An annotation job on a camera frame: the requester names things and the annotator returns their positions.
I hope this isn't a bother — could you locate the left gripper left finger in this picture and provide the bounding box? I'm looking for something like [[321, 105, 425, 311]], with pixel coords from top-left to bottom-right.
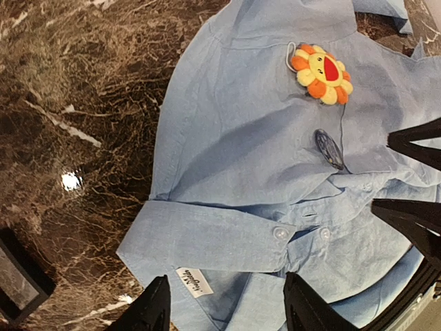
[[109, 275, 171, 331]]

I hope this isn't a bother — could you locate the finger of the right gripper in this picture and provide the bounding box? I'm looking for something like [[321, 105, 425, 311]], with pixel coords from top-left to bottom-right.
[[387, 117, 441, 168], [371, 199, 440, 262]]

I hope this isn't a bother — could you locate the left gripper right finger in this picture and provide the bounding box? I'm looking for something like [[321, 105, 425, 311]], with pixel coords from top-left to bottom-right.
[[283, 272, 358, 331]]

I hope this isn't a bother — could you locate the round blue swirl badge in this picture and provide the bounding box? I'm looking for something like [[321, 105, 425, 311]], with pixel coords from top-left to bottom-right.
[[314, 129, 345, 171]]

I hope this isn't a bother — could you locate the plush sunflower brooch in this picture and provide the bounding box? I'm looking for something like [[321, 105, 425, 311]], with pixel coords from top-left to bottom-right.
[[285, 42, 353, 106]]

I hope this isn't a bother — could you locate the light blue shirt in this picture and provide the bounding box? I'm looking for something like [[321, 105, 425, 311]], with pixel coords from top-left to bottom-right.
[[117, 1, 440, 330]]

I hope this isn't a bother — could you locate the far black square tray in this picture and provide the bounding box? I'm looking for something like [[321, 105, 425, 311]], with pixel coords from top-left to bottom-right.
[[1, 228, 56, 326]]

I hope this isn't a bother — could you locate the black front table rail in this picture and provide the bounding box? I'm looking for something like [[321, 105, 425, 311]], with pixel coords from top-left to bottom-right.
[[365, 254, 441, 331]]

